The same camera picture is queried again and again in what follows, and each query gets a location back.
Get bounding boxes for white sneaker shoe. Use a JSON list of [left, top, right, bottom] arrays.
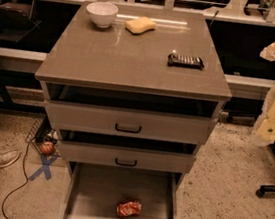
[[0, 150, 20, 169]]

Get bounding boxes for wire basket on floor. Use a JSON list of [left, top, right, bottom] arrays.
[[25, 114, 58, 156]]

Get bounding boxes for bottom grey open drawer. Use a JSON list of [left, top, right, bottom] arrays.
[[60, 163, 177, 219]]

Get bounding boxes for white ceramic bowl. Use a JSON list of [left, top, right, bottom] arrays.
[[86, 1, 118, 28]]

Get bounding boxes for black floor cable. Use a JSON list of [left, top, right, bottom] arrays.
[[0, 138, 35, 219]]

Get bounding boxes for grey drawer cabinet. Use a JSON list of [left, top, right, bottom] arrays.
[[15, 0, 243, 219]]

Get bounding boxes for orange ball in basket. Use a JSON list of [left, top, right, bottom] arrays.
[[40, 141, 55, 155]]

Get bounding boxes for black chair at left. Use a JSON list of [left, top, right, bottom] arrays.
[[0, 0, 41, 43]]

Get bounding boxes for yellow sponge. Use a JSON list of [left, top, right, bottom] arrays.
[[124, 16, 157, 35]]

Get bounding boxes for blue tape cross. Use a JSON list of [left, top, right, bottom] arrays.
[[29, 155, 58, 181]]

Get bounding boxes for middle grey drawer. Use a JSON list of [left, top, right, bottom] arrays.
[[57, 141, 195, 173]]

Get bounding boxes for crushed red coke can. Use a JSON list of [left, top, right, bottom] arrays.
[[116, 199, 142, 218]]

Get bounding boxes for top grey drawer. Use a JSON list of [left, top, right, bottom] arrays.
[[44, 100, 216, 145]]

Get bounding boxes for black snack bar packet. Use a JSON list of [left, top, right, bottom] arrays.
[[167, 53, 204, 70]]

